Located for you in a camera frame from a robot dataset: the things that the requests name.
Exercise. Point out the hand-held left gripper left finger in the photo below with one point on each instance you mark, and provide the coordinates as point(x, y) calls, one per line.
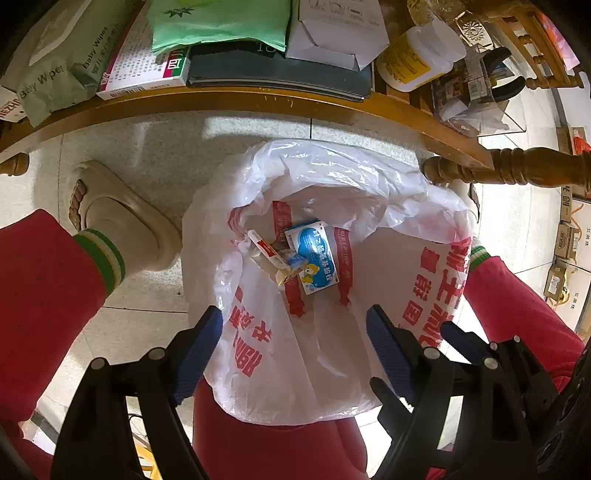
point(198, 355)

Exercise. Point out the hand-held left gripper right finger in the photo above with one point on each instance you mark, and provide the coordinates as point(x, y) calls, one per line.
point(388, 341)

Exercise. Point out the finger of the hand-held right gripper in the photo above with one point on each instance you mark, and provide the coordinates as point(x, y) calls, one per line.
point(461, 339)

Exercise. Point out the white plastic bag red print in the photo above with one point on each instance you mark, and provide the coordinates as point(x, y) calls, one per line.
point(323, 369)

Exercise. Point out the blue white medicine box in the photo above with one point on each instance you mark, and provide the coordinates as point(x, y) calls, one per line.
point(314, 249)

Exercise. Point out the small red white box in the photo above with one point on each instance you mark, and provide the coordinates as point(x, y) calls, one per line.
point(268, 249)

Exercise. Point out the beige slipper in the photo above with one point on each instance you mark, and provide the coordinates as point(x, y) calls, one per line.
point(138, 212)

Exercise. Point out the person's red clothing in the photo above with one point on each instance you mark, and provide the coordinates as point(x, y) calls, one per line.
point(41, 286)

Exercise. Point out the person's left foot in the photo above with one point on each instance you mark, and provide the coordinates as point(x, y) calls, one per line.
point(78, 203)

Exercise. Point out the clear plastic box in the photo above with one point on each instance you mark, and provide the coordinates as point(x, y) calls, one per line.
point(461, 115)

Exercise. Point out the wooden table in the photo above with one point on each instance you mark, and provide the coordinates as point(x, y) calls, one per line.
point(231, 99)

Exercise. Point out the white bottle yellow label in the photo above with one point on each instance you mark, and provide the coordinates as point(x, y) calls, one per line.
point(411, 60)

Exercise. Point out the dark notebook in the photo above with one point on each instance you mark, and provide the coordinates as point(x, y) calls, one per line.
point(277, 69)

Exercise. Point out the white red green medicine box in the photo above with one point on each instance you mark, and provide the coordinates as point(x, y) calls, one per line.
point(134, 60)

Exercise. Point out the yellowish wooden chair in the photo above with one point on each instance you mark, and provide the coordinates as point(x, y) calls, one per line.
point(535, 41)

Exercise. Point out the open white cardboard box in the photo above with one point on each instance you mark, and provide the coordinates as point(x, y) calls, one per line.
point(332, 37)

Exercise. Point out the red printed packet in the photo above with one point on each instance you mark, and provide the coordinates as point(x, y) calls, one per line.
point(7, 108)

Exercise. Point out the grey-green wipes pack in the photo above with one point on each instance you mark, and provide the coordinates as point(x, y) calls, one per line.
point(60, 60)

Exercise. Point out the green plastic packet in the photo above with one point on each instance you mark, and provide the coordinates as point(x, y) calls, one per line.
point(221, 23)

